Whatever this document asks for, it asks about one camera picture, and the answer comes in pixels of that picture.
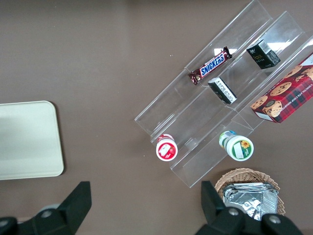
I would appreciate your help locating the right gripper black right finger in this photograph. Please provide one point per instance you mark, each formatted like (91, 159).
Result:
(220, 220)

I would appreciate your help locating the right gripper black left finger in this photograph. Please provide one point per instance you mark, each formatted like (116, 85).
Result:
(61, 218)

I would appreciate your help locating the light oval wicker basket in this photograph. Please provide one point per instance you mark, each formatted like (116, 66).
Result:
(244, 175)

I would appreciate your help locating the beige plastic tray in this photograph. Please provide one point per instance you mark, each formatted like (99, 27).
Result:
(27, 139)

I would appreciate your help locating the stack of foil trays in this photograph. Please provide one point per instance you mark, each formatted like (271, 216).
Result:
(252, 200)

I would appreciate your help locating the green lid yogurt cup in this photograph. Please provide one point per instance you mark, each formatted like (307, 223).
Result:
(238, 148)

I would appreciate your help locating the red lid yogurt cup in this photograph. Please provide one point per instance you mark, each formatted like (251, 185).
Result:
(166, 149)

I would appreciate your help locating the clear acrylic tiered stand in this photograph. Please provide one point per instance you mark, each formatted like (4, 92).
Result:
(190, 115)

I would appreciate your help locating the small black carton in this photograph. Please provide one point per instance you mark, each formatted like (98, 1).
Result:
(262, 55)
(222, 91)

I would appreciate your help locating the red plaid cookie box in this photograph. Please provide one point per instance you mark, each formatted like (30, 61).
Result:
(286, 98)

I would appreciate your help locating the Snickers chocolate bar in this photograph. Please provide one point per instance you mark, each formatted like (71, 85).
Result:
(211, 66)

